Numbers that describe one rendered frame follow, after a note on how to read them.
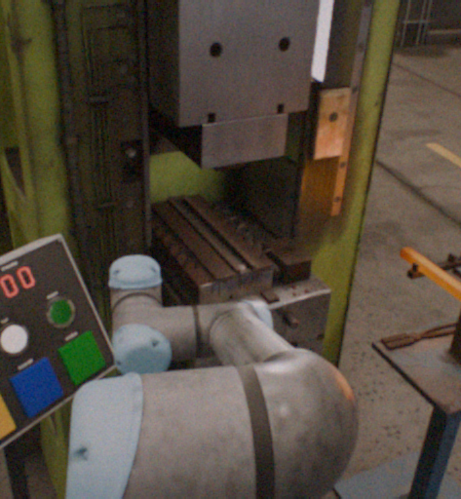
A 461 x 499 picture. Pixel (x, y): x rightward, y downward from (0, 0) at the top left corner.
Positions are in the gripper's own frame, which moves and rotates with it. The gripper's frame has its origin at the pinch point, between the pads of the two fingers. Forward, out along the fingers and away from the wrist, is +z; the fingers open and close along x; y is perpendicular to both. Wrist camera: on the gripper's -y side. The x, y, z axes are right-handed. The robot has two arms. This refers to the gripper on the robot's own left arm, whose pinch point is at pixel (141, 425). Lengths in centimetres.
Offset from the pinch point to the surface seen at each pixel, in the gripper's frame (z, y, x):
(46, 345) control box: -12.0, -7.6, -17.1
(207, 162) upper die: -35, -38, 12
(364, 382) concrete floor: 93, -111, 82
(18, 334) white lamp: -15.9, -5.8, -21.0
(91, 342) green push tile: -9.0, -12.0, -10.1
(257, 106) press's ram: -45, -43, 22
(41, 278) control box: -21.6, -14.7, -18.4
